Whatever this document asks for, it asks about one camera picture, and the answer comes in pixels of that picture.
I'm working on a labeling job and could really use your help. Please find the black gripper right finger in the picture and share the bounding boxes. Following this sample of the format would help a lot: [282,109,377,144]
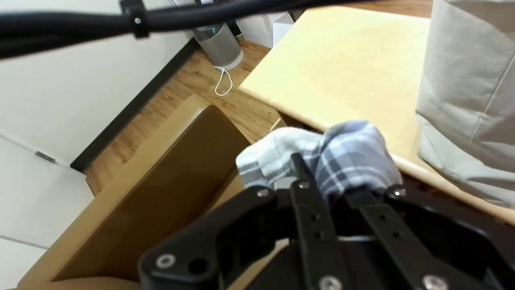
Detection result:
[336,184,515,290]

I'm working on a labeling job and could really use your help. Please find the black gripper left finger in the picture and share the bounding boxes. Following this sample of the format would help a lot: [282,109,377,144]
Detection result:
[138,152,352,290]

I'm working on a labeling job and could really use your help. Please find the blue white plaid cloth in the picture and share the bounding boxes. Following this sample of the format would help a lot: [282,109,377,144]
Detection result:
[236,120,405,204]

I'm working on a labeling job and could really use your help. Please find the grey fabric laundry bag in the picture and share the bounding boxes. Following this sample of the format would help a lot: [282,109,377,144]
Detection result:
[416,0,515,210]

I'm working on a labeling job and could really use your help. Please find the brown leather sofa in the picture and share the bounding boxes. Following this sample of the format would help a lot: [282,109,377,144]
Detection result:
[15,96,287,290]

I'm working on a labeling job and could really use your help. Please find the grey cylindrical appliance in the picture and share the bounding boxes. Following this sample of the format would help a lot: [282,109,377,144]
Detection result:
[192,22,247,71]

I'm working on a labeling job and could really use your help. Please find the black baseboard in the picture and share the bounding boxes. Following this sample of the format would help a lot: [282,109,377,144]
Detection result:
[70,38,202,175]

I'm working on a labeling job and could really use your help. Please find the door hinge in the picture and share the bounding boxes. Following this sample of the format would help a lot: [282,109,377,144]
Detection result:
[35,150,59,167]

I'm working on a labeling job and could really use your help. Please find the white looped cord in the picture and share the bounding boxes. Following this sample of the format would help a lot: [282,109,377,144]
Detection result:
[213,65,237,99]

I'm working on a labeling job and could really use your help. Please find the black robot cable hose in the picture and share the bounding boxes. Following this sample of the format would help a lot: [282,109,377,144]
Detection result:
[0,0,336,59]

